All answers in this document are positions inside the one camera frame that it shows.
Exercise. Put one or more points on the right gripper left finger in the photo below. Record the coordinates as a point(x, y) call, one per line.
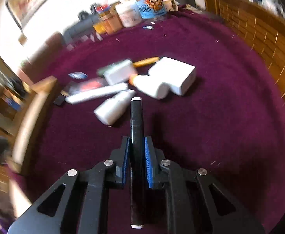
point(118, 175)

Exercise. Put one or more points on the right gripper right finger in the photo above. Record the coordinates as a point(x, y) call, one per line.
point(156, 177)

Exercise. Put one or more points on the black marker white cap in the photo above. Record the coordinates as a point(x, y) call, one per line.
point(137, 162)

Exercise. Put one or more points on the long white tube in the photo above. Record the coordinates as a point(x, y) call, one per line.
point(96, 93)

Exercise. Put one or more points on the small white plug adapter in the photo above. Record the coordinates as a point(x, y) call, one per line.
point(119, 72)

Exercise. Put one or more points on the white bottle orange cap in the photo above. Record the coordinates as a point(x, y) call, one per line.
point(150, 86)

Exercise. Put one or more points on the maroon tablecloth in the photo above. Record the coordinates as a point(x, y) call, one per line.
point(231, 121)

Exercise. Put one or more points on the red item in clear bag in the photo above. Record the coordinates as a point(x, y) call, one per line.
point(87, 85)

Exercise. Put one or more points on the large white charger block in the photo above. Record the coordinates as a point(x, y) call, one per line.
point(177, 74)

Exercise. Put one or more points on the green lighter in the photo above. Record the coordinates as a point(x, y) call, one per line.
point(100, 72)

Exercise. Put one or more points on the small blue white tube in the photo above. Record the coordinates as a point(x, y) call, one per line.
point(78, 75)

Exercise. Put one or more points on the yellow black pen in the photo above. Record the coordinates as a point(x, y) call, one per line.
point(145, 62)

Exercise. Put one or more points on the orange label jar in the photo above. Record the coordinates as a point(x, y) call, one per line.
point(110, 18)

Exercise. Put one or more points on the white plastic jar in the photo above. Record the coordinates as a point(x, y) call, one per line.
point(129, 13)

